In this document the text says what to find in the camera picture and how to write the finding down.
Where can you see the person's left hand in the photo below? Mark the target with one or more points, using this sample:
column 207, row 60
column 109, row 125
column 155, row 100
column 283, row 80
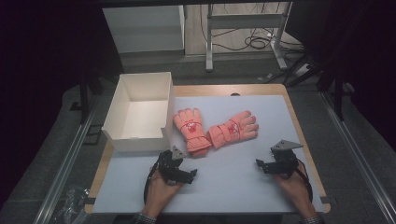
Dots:
column 160, row 196

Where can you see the pink winter glove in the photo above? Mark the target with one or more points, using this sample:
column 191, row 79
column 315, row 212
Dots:
column 233, row 129
column 191, row 130

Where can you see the black metal stand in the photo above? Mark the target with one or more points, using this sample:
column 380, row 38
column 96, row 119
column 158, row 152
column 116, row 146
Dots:
column 338, row 99
column 84, row 99

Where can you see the dark table grommet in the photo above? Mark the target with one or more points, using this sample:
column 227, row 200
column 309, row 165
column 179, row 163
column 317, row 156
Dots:
column 235, row 94

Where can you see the grey tape piece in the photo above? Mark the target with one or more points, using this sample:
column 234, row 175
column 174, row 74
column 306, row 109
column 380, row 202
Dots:
column 325, row 199
column 89, row 200

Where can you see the aluminium floor rail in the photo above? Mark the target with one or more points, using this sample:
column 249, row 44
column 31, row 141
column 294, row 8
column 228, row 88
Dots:
column 67, row 168
column 358, row 155

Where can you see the grey metal desk frame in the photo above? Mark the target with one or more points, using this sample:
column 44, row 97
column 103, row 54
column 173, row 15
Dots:
column 246, row 21

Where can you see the person's right hand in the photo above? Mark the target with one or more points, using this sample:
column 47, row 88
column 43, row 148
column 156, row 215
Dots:
column 297, row 193

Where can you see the white cabinet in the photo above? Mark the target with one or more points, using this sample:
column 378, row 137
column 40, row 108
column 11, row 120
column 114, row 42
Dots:
column 143, row 28

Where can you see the white cardboard box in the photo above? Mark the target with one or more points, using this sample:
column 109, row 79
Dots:
column 141, row 119

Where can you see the clear plastic bag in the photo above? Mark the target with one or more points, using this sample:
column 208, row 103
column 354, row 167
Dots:
column 70, row 203

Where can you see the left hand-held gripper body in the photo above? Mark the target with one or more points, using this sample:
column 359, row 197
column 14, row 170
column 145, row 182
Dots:
column 168, row 165

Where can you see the light grey table mat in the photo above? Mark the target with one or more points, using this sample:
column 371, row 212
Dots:
column 233, row 180

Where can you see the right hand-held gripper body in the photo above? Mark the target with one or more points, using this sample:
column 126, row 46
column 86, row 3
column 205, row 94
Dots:
column 285, row 161

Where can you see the white power strip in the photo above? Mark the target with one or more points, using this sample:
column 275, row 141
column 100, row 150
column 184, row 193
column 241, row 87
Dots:
column 302, row 70

